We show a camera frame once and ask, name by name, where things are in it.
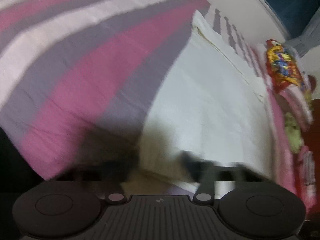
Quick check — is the white garment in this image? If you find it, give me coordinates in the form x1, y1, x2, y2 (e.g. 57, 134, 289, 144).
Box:
123, 12, 273, 195

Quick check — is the green small garment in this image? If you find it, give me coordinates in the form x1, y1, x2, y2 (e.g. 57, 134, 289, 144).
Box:
281, 87, 314, 154

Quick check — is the pink small garment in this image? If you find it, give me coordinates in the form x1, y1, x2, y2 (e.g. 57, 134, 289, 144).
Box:
297, 146, 317, 213

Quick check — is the dark red wooden headboard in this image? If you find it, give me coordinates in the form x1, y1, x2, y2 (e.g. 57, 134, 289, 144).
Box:
301, 73, 320, 221

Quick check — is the colourful red yellow satin cloth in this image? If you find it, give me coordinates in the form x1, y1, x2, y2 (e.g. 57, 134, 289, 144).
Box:
266, 39, 306, 93

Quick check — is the grey curtain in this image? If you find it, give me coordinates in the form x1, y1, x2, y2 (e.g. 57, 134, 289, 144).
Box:
285, 12, 320, 57

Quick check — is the pink purple striped bedsheet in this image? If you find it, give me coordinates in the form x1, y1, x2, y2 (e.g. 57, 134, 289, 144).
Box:
0, 0, 316, 213

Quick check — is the window with white frame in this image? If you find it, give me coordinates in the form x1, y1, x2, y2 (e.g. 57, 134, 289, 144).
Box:
240, 0, 320, 41

